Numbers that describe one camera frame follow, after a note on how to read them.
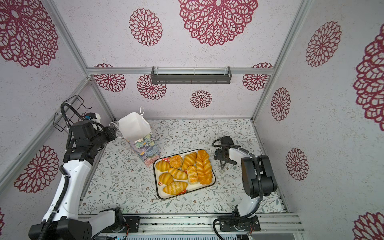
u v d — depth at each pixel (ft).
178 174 2.87
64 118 1.66
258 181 1.42
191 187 2.80
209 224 2.51
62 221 1.23
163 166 2.95
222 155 2.59
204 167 2.98
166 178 2.80
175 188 2.67
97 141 1.98
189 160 3.02
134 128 3.09
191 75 3.07
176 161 3.02
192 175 2.86
